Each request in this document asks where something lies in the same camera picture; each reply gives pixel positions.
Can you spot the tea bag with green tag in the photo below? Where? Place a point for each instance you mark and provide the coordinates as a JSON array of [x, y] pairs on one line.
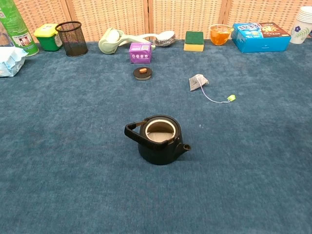
[[196, 83]]

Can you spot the small black round lid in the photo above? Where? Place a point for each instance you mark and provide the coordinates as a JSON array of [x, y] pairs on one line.
[[142, 75]]

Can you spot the small purple box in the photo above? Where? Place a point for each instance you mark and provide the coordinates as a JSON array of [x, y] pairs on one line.
[[140, 54]]

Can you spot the white round container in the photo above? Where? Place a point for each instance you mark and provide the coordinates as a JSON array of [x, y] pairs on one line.
[[166, 37]]

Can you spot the green yellow sponge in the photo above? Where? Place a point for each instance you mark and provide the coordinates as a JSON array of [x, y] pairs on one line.
[[193, 40]]

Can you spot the blue table cloth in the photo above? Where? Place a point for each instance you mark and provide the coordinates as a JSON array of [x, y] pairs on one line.
[[73, 146]]

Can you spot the pale green lint roller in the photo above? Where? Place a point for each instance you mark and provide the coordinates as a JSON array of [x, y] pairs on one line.
[[107, 44]]

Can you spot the orange jelly cup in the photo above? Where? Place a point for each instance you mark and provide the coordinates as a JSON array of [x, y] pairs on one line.
[[220, 36]]

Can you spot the woven bamboo folding screen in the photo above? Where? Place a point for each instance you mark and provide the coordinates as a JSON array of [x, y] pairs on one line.
[[185, 17]]

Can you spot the black mesh pen holder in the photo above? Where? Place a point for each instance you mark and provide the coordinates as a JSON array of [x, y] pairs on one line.
[[73, 40]]

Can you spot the blue brown cookie box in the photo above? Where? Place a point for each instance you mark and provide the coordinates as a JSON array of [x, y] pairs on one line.
[[258, 41]]

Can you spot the green container yellow lid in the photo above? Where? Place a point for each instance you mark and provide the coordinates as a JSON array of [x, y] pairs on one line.
[[47, 40]]

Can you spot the light blue wet wipes pack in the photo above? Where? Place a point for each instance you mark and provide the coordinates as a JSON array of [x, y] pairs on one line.
[[9, 62]]

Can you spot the tall green cylindrical can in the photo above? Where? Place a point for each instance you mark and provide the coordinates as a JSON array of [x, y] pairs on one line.
[[17, 29]]

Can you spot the stack of white paper cups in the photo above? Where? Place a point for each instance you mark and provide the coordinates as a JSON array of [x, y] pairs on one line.
[[301, 26]]

